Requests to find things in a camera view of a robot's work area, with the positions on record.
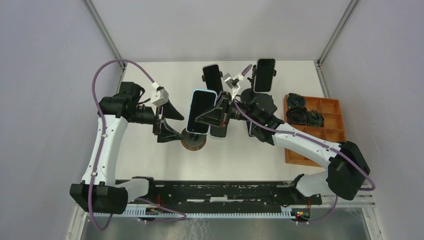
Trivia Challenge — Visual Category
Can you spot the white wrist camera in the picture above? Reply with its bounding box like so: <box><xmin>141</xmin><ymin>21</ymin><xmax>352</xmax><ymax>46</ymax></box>
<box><xmin>150</xmin><ymin>82</ymin><xmax>169</xmax><ymax>108</ymax></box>
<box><xmin>222</xmin><ymin>64</ymin><xmax>253</xmax><ymax>101</ymax></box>

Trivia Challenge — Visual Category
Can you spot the orange compartment tray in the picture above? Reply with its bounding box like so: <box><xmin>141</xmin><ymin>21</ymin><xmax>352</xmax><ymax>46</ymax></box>
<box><xmin>283</xmin><ymin>94</ymin><xmax>348</xmax><ymax>168</ymax></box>

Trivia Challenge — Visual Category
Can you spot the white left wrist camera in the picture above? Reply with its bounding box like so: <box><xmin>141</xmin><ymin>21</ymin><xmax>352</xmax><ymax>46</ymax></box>
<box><xmin>150</xmin><ymin>82</ymin><xmax>169</xmax><ymax>108</ymax></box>

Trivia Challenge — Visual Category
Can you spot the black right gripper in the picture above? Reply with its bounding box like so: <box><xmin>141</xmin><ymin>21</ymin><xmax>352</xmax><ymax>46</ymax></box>
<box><xmin>195</xmin><ymin>91</ymin><xmax>261</xmax><ymax>128</ymax></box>

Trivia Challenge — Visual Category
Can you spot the wooden-base black plate stand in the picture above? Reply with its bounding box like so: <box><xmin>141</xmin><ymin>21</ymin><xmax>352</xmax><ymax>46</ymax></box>
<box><xmin>181</xmin><ymin>128</ymin><xmax>207</xmax><ymax>151</ymax></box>

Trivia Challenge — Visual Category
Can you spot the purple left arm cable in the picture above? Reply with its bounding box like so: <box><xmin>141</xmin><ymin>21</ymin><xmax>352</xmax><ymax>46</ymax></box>
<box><xmin>84</xmin><ymin>58</ymin><xmax>188</xmax><ymax>232</ymax></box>

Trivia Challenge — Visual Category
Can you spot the dark brown rolled tie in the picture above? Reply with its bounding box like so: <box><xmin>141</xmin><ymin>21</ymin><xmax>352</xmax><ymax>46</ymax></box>
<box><xmin>286</xmin><ymin>106</ymin><xmax>308</xmax><ymax>126</ymax></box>

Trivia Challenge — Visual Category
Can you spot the phone with light blue case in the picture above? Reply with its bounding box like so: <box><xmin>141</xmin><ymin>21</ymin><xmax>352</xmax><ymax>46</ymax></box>
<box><xmin>185</xmin><ymin>89</ymin><xmax>217</xmax><ymax>135</ymax></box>

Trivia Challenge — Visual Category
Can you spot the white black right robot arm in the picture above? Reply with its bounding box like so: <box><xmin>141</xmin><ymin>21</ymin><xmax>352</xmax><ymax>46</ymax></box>
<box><xmin>194</xmin><ymin>92</ymin><xmax>376</xmax><ymax>204</ymax></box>

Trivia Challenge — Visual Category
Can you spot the phone on middle stand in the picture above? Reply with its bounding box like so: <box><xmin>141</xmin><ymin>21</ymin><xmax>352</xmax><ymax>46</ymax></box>
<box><xmin>202</xmin><ymin>63</ymin><xmax>223</xmax><ymax>96</ymax></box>

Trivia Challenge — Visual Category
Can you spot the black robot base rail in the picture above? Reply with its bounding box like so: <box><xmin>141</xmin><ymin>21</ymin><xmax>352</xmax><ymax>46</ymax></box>
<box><xmin>144</xmin><ymin>178</ymin><xmax>323</xmax><ymax>214</ymax></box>

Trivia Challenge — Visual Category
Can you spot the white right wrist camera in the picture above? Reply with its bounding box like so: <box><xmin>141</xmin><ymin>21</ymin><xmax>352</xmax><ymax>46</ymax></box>
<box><xmin>222</xmin><ymin>64</ymin><xmax>253</xmax><ymax>101</ymax></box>

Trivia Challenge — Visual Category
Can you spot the blue yellow rolled tie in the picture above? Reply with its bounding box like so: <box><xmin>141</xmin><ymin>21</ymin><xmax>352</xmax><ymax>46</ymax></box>
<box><xmin>286</xmin><ymin>93</ymin><xmax>306</xmax><ymax>109</ymax></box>

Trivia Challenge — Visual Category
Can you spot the phone with purple case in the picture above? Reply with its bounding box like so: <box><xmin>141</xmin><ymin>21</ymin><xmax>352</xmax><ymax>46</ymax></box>
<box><xmin>247</xmin><ymin>121</ymin><xmax>264</xmax><ymax>139</ymax></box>

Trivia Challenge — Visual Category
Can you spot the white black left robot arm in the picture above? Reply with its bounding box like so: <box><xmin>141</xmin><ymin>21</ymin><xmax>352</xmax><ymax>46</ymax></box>
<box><xmin>69</xmin><ymin>82</ymin><xmax>184</xmax><ymax>215</ymax></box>

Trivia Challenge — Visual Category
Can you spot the phone with white case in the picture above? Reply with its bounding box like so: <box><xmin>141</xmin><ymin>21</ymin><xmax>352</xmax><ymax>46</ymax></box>
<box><xmin>209</xmin><ymin>125</ymin><xmax>228</xmax><ymax>138</ymax></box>

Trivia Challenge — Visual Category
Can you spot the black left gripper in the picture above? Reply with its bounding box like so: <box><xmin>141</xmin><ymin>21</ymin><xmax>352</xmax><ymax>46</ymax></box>
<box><xmin>130</xmin><ymin>98</ymin><xmax>184</xmax><ymax>143</ymax></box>

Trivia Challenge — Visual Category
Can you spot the green blue rolled tie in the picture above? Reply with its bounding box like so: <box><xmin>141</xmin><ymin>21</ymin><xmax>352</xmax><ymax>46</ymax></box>
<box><xmin>306</xmin><ymin>110</ymin><xmax>325</xmax><ymax>128</ymax></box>

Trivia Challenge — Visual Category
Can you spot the white slotted cable duct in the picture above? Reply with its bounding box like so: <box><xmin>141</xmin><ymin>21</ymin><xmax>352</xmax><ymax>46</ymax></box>
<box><xmin>86</xmin><ymin>203</ymin><xmax>312</xmax><ymax>220</ymax></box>

